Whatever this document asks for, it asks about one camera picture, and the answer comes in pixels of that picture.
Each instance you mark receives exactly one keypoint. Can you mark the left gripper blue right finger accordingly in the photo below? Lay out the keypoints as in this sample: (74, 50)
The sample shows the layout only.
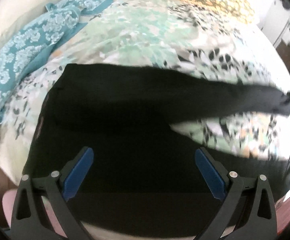
(247, 210)

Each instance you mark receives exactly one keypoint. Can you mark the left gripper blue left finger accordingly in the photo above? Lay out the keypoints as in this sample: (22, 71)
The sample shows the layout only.
(40, 208)

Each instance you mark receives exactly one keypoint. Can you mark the black pants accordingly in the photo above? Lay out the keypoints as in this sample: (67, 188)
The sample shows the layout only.
(144, 180)

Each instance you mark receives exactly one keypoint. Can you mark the teal floral pillow near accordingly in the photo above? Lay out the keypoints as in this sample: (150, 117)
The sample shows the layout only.
(27, 50)

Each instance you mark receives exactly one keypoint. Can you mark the floral bed sheet mattress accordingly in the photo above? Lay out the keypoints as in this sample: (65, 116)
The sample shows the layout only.
(165, 34)

